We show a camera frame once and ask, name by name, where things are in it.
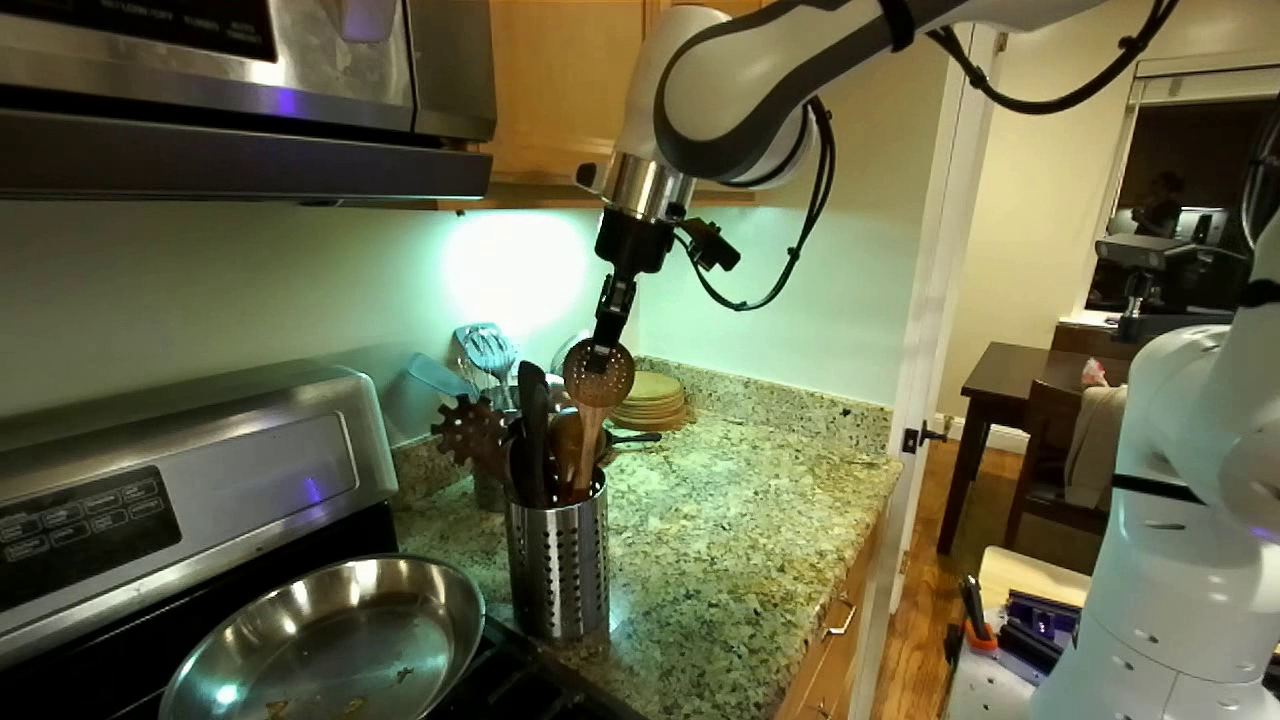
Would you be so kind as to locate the perforated steel utensil holder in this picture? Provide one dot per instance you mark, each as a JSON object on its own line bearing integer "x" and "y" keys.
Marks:
{"x": 557, "y": 568}

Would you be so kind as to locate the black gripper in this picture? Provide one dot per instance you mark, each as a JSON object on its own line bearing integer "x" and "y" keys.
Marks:
{"x": 631, "y": 251}

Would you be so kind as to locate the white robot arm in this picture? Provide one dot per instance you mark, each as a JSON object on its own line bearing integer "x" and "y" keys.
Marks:
{"x": 1180, "y": 611}

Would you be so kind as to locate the stainless steel microwave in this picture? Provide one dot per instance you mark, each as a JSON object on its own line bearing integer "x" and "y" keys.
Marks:
{"x": 342, "y": 100}

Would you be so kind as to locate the stainless steel frying pan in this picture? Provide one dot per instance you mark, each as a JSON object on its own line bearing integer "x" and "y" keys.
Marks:
{"x": 376, "y": 638}

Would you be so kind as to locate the dark wooden table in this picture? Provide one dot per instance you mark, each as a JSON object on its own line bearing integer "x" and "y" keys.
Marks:
{"x": 1039, "y": 393}

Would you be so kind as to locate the stainless steel stove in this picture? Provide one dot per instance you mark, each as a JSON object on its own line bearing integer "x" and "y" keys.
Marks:
{"x": 134, "y": 525}

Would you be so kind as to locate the slotted metal spatula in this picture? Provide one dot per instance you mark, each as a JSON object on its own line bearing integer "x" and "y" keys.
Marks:
{"x": 486, "y": 350}

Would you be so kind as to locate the wooden lower cabinet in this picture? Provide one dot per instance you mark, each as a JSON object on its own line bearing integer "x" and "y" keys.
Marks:
{"x": 840, "y": 654}

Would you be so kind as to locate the wooden pasta spoon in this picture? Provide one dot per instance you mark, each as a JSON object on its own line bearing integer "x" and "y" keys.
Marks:
{"x": 474, "y": 433}

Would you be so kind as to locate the black spatula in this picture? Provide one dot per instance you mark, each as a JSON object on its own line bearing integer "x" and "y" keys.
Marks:
{"x": 532, "y": 433}

